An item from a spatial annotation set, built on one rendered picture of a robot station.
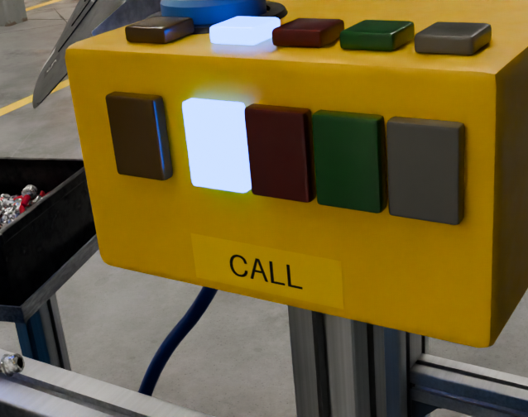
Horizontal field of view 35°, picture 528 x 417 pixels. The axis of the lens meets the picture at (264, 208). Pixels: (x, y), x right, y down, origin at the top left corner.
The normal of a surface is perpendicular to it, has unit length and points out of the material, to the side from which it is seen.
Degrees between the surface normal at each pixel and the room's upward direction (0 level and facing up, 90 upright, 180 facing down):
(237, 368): 0
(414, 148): 90
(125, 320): 0
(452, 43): 90
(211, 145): 90
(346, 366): 90
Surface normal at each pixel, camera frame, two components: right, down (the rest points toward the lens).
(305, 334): -0.51, 0.38
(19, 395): -0.08, -0.91
